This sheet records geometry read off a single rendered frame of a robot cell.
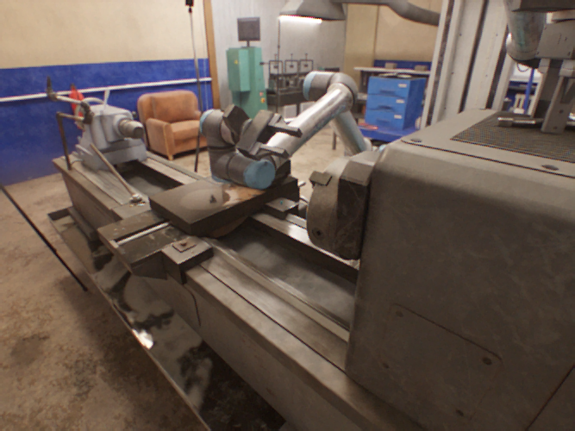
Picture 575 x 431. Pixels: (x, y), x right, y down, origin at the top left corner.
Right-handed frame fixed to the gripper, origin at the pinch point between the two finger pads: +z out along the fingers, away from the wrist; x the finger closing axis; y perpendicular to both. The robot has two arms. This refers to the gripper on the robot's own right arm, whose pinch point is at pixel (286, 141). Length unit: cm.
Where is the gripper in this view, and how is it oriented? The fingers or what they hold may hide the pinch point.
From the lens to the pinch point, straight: 79.9
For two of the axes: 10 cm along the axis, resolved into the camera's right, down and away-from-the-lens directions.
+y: 4.5, 4.3, 7.8
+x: -5.1, 8.4, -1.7
